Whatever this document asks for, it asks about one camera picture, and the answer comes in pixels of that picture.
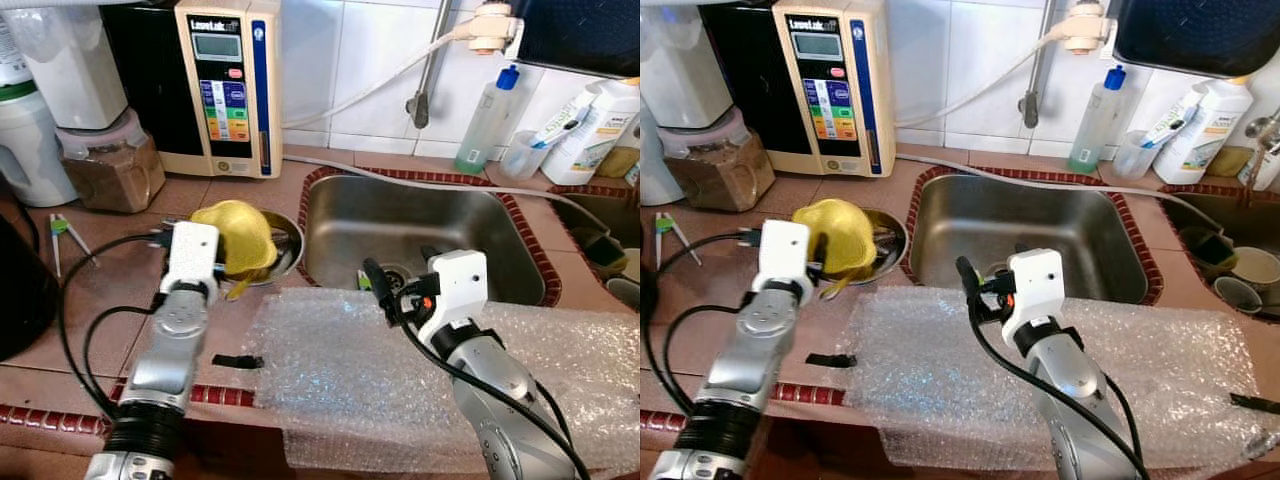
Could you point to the stainless steel plate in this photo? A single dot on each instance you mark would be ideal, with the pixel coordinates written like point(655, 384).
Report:
point(893, 250)
point(288, 250)

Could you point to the yellow plastic bowl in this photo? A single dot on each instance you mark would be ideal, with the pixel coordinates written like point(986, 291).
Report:
point(240, 240)
point(842, 240)

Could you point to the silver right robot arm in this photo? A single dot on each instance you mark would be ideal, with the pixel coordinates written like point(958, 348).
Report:
point(1085, 420)
point(505, 440)

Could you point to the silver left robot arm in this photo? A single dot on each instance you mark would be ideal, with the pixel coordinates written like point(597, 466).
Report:
point(165, 360)
point(750, 360)

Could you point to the stainless steel sink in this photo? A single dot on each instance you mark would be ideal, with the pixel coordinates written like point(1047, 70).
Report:
point(600, 215)
point(1220, 215)
point(420, 230)
point(1030, 230)

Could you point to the bubble wrap sheet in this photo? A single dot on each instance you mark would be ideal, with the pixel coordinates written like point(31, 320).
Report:
point(350, 380)
point(950, 380)

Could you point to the clear soap bottle blue cap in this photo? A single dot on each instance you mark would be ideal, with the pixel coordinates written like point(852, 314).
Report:
point(485, 130)
point(1095, 130)

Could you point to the brass spoon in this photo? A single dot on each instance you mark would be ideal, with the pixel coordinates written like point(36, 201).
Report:
point(835, 290)
point(240, 288)

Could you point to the black tape strip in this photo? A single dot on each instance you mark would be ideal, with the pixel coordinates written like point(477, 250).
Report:
point(238, 360)
point(830, 360)

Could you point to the black sponge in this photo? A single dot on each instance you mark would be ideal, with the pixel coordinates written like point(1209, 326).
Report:
point(1205, 250)
point(605, 250)

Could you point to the metal faucet pipe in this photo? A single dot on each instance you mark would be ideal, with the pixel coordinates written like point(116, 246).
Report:
point(430, 70)
point(1040, 70)

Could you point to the blue white toothbrush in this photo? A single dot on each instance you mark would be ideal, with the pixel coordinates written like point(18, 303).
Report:
point(560, 125)
point(1172, 122)

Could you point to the grey bowl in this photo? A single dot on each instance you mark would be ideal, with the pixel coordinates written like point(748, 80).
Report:
point(625, 293)
point(1238, 297)

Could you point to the cream bowl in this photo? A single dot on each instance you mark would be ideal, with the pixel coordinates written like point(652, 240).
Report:
point(632, 262)
point(1258, 268)

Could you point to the large white detergent bottle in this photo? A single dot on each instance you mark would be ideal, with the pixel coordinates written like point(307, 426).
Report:
point(1205, 130)
point(595, 130)

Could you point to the yellow sponge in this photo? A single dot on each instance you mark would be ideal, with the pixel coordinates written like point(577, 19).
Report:
point(622, 162)
point(1232, 163)

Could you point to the black electric kettle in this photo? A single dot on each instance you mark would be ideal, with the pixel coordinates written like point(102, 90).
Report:
point(20, 290)
point(648, 310)

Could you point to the cream faucet diverter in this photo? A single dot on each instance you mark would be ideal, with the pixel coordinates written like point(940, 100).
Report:
point(1088, 28)
point(492, 28)

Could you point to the cream black water ioniser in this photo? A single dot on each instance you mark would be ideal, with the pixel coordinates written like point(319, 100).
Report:
point(225, 90)
point(835, 90)

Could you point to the green white training chopsticks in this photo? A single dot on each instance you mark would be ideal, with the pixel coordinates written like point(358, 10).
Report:
point(62, 225)
point(665, 222)

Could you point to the white jug green lid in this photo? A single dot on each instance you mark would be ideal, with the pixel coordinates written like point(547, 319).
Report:
point(30, 150)
point(650, 160)

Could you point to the jar of brown powder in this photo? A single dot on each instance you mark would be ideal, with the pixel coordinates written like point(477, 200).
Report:
point(725, 172)
point(115, 175)

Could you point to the steel ladle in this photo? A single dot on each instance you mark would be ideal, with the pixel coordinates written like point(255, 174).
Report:
point(1262, 130)

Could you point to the translucent white container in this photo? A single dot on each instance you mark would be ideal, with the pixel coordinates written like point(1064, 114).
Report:
point(690, 60)
point(70, 60)

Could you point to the white labelled bottle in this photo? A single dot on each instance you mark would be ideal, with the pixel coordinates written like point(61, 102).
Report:
point(12, 55)

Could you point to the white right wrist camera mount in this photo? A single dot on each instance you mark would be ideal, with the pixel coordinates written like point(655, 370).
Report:
point(1035, 290)
point(455, 290)

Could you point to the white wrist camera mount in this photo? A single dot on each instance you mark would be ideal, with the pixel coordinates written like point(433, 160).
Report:
point(1035, 290)
point(192, 255)
point(783, 255)
point(455, 290)

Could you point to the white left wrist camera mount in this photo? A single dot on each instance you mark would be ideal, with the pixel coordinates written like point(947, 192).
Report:
point(192, 255)
point(783, 255)

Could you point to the black wall-mounted box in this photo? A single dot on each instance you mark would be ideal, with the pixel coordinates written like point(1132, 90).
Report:
point(1200, 35)
point(580, 35)

